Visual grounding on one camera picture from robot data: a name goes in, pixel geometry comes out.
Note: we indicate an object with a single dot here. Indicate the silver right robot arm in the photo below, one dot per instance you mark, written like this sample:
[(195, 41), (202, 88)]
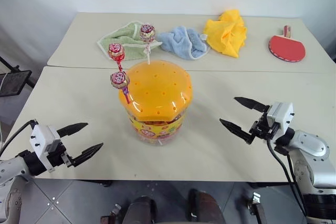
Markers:
[(315, 155)]

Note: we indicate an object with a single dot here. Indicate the lollipop jar with orange lid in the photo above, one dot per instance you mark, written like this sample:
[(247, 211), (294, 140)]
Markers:
[(156, 98)]

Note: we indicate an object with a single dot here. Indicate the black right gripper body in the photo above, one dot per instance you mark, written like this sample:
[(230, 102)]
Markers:
[(263, 128)]

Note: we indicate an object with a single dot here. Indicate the blue towel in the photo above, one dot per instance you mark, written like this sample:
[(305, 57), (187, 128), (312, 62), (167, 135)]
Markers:
[(181, 41)]

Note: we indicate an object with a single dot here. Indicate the metal bracket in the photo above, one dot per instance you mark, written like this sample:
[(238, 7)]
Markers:
[(257, 205), (114, 212)]

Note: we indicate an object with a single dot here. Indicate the white stick wrapped lollipop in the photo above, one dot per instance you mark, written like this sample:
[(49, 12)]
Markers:
[(147, 33)]

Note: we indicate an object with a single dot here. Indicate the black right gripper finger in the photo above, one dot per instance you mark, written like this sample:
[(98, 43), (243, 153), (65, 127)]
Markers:
[(236, 129), (252, 104)]

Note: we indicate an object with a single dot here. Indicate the yellow cloth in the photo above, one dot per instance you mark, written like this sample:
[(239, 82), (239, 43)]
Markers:
[(225, 33)]

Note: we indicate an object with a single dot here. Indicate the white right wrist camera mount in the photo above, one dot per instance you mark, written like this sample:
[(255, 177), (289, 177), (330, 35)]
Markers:
[(281, 115)]

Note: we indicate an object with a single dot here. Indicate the red stick wrapped lollipop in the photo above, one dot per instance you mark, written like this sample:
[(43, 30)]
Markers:
[(115, 51), (119, 79)]

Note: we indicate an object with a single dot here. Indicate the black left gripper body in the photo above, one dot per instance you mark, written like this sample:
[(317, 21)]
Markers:
[(58, 153)]

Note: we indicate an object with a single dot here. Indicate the dark rounded shape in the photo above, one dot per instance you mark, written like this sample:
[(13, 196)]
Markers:
[(206, 207), (141, 209)]

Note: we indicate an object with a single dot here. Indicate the black panel on stand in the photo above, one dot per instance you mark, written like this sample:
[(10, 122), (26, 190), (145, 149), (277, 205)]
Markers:
[(14, 82)]

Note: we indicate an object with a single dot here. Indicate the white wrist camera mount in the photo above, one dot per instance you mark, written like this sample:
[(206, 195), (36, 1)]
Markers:
[(42, 137), (281, 115)]

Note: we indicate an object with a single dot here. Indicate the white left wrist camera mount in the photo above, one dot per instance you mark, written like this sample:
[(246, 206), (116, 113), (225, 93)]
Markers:
[(42, 137)]

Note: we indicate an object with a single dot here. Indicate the green towel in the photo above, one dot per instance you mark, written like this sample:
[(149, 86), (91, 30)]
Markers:
[(123, 41)]

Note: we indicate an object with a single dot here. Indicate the red table tennis paddle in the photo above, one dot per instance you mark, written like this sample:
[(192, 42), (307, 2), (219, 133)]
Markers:
[(287, 48)]

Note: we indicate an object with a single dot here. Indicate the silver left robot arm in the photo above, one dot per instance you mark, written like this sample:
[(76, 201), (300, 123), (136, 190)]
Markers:
[(10, 166)]

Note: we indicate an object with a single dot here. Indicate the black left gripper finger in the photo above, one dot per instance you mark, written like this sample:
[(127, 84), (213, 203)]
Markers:
[(72, 128), (88, 153)]

